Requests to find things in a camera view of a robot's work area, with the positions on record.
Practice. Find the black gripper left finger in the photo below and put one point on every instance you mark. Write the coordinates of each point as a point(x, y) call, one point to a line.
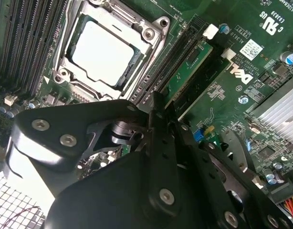
point(70, 121)

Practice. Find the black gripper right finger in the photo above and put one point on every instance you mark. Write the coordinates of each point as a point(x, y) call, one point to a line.
point(203, 171)

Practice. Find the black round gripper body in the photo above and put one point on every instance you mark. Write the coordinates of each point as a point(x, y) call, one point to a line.
point(103, 200)

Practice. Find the green RAM stick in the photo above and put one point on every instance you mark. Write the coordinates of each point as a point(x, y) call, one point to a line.
point(184, 78)

